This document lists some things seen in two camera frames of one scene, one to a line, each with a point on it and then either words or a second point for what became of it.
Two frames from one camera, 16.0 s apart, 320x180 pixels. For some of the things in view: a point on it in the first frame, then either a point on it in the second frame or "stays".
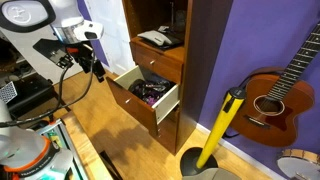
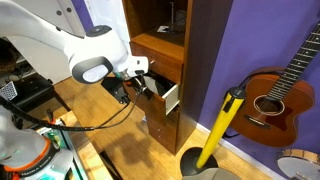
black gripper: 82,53 → 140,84
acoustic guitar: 276,100 stays
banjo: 299,164 stays
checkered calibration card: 8,92 stays
